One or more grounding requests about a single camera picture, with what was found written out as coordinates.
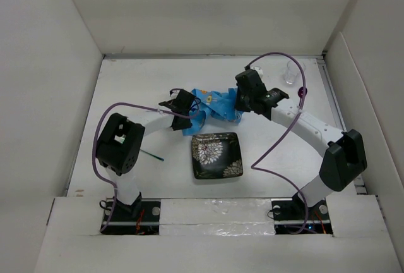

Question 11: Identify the blue patterned cloth napkin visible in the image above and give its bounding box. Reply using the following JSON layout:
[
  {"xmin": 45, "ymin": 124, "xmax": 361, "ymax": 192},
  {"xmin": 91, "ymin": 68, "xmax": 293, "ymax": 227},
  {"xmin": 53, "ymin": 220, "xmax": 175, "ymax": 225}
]
[{"xmin": 182, "ymin": 88, "xmax": 242, "ymax": 136}]

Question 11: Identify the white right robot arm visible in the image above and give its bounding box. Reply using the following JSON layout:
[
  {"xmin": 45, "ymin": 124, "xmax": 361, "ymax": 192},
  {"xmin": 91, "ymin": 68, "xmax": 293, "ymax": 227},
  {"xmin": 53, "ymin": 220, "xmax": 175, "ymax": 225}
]
[{"xmin": 235, "ymin": 69, "xmax": 367, "ymax": 219}]

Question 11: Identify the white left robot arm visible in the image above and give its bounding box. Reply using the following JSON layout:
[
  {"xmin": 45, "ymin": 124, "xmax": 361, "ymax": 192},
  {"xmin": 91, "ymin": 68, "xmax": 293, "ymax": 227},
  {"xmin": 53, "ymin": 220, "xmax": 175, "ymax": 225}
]
[{"xmin": 92, "ymin": 89, "xmax": 199, "ymax": 221}]

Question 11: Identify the purple metal spoon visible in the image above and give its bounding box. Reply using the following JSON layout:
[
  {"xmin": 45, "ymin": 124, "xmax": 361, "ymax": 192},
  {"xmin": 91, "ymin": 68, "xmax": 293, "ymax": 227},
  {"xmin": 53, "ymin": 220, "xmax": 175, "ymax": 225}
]
[{"xmin": 298, "ymin": 87, "xmax": 307, "ymax": 99}]

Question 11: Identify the iridescent metal fork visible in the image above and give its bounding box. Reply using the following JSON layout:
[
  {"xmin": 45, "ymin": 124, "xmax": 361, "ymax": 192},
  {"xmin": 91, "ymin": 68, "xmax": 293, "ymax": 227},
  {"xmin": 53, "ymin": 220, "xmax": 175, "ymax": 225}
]
[{"xmin": 140, "ymin": 150, "xmax": 165, "ymax": 162}]

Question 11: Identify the black floral square plate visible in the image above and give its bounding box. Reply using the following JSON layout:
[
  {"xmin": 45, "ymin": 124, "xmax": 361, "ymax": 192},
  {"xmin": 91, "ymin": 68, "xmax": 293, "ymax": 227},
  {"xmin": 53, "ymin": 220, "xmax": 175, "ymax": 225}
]
[{"xmin": 191, "ymin": 132, "xmax": 244, "ymax": 179}]

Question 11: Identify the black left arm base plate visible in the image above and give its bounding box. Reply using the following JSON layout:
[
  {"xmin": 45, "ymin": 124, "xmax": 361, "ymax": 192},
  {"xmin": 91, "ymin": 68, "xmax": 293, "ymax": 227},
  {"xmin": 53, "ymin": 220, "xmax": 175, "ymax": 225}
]
[{"xmin": 99, "ymin": 198, "xmax": 161, "ymax": 236}]

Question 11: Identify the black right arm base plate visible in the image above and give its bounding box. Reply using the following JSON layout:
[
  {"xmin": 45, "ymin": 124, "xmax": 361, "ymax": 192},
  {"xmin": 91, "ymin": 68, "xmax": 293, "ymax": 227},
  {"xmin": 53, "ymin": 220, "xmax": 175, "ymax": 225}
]
[{"xmin": 267, "ymin": 198, "xmax": 333, "ymax": 235}]

